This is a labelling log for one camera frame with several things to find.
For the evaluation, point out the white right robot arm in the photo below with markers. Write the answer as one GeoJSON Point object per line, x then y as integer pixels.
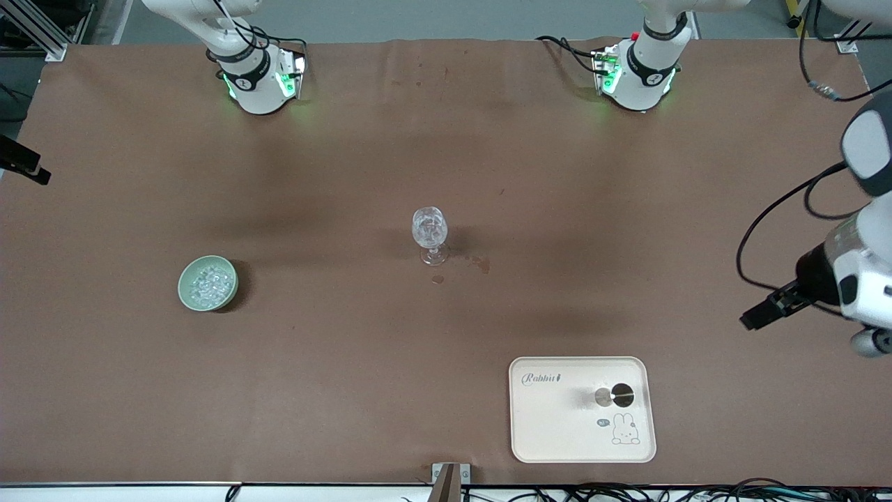
{"type": "Point", "coordinates": [258, 94]}

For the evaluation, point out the grey metal bracket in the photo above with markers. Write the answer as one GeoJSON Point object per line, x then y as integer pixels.
{"type": "Point", "coordinates": [465, 474]}

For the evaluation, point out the green ceramic bowl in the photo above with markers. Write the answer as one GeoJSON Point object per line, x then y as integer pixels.
{"type": "Point", "coordinates": [185, 291]}

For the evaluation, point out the left arm base connector plate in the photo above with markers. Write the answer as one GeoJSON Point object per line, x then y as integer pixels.
{"type": "Point", "coordinates": [603, 70]}

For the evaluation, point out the brown camera post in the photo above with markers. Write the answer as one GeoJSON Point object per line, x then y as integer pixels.
{"type": "Point", "coordinates": [446, 488]}

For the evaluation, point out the right arm base connector plate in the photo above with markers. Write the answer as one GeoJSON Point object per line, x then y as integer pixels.
{"type": "Point", "coordinates": [298, 73]}

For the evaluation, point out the aluminium frame with dark gear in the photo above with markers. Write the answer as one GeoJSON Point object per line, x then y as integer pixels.
{"type": "Point", "coordinates": [42, 28]}

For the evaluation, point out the white table edge rail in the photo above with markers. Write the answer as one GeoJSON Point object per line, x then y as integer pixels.
{"type": "Point", "coordinates": [139, 493]}

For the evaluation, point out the brown table mat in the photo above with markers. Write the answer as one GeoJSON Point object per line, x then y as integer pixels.
{"type": "Point", "coordinates": [348, 362]}

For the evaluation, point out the clear ice cubes pile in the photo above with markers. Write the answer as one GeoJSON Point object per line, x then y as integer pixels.
{"type": "Point", "coordinates": [209, 284]}

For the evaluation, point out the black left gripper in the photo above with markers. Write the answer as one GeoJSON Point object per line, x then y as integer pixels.
{"type": "Point", "coordinates": [812, 277]}

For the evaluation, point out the cream rabbit print tray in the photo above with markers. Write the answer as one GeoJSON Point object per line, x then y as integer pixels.
{"type": "Point", "coordinates": [557, 418]}

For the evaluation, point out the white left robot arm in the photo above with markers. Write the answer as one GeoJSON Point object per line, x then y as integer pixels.
{"type": "Point", "coordinates": [644, 90]}

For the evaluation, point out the steel double jigger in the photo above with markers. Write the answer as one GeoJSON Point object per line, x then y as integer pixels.
{"type": "Point", "coordinates": [622, 394]}

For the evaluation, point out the clear wine glass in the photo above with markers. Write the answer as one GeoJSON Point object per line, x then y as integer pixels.
{"type": "Point", "coordinates": [428, 226]}

